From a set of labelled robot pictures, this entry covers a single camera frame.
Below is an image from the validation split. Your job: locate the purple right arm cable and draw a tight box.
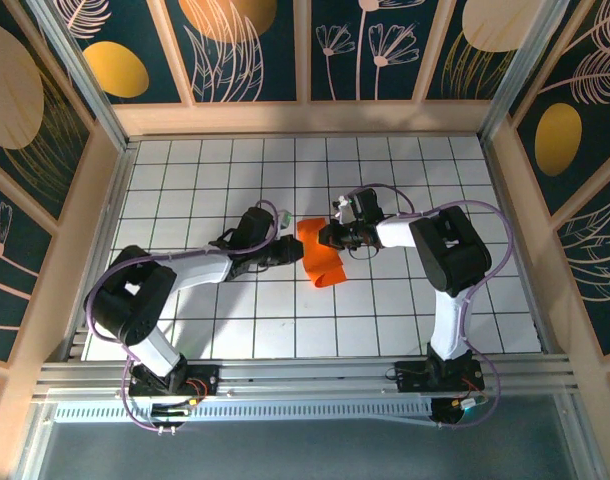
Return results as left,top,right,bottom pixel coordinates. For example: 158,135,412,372
352,183,516,431

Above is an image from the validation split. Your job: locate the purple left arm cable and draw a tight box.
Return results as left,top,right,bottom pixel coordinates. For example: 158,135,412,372
84,199,281,434

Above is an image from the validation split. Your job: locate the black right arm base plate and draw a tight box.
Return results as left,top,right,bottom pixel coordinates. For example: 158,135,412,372
393,359,486,394

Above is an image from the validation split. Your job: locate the aluminium mounting rail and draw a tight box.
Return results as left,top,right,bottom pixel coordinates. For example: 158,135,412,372
32,353,582,402

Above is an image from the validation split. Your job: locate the slotted grey cable duct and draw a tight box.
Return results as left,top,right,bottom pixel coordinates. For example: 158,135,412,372
52,397,439,426

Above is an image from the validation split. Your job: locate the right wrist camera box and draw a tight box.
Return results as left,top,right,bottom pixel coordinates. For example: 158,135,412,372
332,194,355,225

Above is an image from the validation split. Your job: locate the aluminium corner post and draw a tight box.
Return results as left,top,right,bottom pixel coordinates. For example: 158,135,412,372
27,0,132,151
478,0,571,146

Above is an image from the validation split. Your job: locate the aluminium side rail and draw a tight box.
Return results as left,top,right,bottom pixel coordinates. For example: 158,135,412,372
64,142,136,361
479,134,571,356

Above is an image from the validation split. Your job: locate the orange square paper sheet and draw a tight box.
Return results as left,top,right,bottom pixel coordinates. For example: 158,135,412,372
295,217,347,290

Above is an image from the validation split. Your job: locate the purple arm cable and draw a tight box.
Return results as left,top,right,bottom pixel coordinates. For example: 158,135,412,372
352,183,516,431
84,199,281,434

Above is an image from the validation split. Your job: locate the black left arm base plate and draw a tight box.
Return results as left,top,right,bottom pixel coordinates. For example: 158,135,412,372
128,363,221,399

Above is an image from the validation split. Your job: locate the black controller box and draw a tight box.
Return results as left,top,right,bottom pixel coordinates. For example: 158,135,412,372
151,402,191,426

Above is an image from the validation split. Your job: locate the black round controller housing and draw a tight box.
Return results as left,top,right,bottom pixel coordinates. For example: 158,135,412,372
429,398,479,430

